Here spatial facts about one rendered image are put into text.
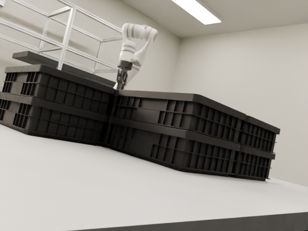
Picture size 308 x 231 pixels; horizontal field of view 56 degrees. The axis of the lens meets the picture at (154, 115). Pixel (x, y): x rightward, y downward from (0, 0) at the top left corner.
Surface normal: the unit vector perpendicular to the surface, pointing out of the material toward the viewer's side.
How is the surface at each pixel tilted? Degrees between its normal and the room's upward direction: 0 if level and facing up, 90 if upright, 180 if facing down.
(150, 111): 90
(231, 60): 90
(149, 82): 90
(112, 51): 90
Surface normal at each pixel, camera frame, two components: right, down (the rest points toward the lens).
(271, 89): -0.69, -0.21
